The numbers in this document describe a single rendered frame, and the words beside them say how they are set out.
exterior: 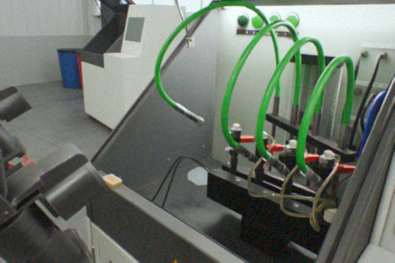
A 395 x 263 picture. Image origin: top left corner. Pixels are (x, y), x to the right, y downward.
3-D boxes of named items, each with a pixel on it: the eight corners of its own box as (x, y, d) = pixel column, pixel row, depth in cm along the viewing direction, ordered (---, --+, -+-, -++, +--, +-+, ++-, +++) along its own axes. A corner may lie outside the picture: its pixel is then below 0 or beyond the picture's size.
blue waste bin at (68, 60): (54, 86, 654) (50, 49, 632) (80, 82, 700) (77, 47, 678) (70, 90, 620) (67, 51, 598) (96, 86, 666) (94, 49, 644)
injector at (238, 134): (219, 202, 86) (223, 130, 80) (230, 195, 89) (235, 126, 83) (227, 206, 84) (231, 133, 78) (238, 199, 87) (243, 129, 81)
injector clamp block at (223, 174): (205, 218, 89) (207, 170, 84) (226, 204, 96) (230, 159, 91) (323, 288, 66) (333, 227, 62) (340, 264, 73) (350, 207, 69)
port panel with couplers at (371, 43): (336, 142, 88) (355, 29, 80) (341, 139, 91) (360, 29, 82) (388, 156, 80) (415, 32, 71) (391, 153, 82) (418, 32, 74)
